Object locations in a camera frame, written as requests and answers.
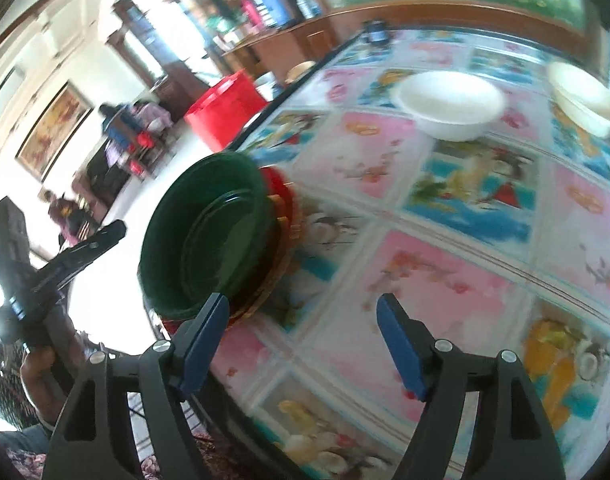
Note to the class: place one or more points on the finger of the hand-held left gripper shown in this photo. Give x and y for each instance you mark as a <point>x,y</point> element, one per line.
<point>80,255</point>

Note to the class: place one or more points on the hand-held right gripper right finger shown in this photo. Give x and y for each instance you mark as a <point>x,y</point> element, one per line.
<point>400,345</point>

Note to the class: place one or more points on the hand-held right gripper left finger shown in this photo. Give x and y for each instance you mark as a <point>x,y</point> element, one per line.
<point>205,345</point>

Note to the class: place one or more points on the dark green plastic bowl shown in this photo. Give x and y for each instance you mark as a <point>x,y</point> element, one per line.
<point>210,240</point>

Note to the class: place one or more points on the red glass plate with sticker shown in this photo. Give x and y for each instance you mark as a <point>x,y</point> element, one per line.
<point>285,255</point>

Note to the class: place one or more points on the red ribbed glass plate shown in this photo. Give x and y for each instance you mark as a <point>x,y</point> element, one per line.
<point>280,190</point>

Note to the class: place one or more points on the large white paper bowl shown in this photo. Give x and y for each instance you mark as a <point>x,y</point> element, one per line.
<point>450,120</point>

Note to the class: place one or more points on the cream paper bowl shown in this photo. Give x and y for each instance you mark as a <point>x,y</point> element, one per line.
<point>580,90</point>

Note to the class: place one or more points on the person's left hand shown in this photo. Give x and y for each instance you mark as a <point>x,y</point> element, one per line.
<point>40,385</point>

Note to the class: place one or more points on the printed floral tablecloth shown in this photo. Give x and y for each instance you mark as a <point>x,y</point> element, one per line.
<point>435,285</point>

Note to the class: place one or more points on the red plastic bucket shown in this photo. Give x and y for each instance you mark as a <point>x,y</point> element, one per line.
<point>220,110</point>

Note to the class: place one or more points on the wooden sideboard cabinet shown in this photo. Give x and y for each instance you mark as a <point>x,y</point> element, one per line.
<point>295,42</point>

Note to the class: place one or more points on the blue plastic jug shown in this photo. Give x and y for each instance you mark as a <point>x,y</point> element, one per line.
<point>266,5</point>

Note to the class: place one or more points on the small black device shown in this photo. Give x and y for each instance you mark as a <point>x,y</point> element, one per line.
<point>376,32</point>

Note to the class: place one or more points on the framed wall painting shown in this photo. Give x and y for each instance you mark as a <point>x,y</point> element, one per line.
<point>52,130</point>

